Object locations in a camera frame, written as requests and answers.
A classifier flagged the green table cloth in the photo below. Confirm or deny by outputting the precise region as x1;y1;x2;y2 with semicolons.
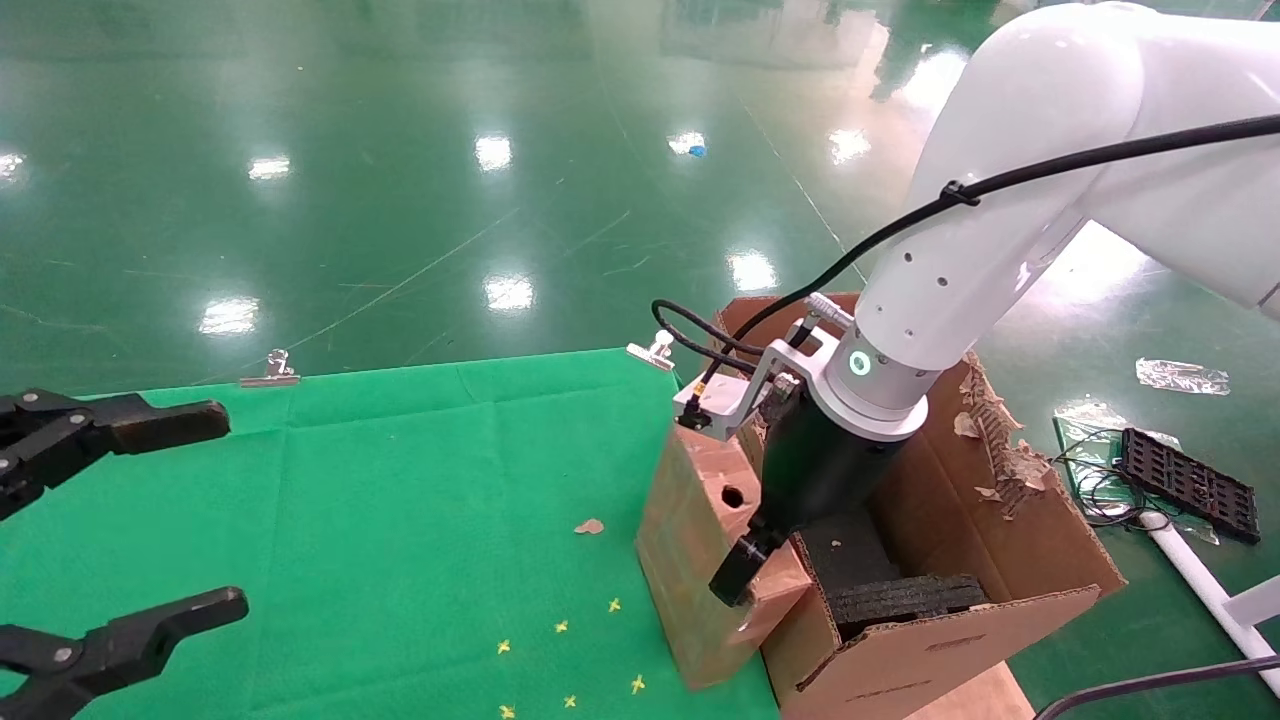
0;347;781;720

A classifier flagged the flat clear plastic bag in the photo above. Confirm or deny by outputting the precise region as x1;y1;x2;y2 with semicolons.
1052;400;1221;546

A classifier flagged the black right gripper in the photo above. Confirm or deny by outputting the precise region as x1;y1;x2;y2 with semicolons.
710;395;906;608

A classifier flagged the thin black wire tangle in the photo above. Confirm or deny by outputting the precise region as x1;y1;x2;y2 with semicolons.
1055;430;1151;528

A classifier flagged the silver binder clip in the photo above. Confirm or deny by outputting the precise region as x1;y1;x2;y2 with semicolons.
240;349;301;388
627;330;676;373

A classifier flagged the crumpled clear plastic bag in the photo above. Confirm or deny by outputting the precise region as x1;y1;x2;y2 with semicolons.
1137;358;1231;396

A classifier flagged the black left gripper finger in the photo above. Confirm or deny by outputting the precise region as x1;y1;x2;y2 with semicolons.
0;587;249;720
0;388;231;521

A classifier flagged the black foam bottom sheet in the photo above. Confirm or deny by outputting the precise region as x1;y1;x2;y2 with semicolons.
800;505;901;591

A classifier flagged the black grid tray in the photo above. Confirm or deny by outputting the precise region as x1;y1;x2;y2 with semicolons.
1115;428;1261;546

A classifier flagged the silver camera mount bracket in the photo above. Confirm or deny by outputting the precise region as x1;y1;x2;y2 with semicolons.
735;318;836;426

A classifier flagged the large open cardboard carton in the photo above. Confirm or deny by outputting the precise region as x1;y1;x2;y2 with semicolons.
712;292;1129;720

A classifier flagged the thin black cable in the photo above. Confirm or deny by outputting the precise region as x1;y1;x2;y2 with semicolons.
1035;655;1280;720

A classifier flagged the white tube stand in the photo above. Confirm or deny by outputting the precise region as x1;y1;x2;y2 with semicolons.
1140;510;1280;696

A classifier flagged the small cardboard box with hole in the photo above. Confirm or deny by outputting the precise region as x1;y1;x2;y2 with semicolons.
636;420;813;693

